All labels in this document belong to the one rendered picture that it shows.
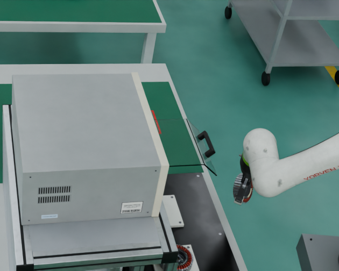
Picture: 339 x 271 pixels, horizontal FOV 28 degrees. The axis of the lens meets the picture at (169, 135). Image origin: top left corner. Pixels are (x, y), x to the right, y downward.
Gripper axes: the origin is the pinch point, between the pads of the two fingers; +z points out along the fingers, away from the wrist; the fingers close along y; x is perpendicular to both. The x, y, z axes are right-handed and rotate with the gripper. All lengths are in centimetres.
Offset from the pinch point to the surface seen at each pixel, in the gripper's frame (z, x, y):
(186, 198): 3.3, 18.1, -11.5
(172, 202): 0.1, 22.0, -16.7
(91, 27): 47, 102, 75
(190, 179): 7.2, 20.3, -1.9
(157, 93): 28, 52, 41
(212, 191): 9.0, 10.6, -2.1
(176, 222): -3.3, 17.3, -24.5
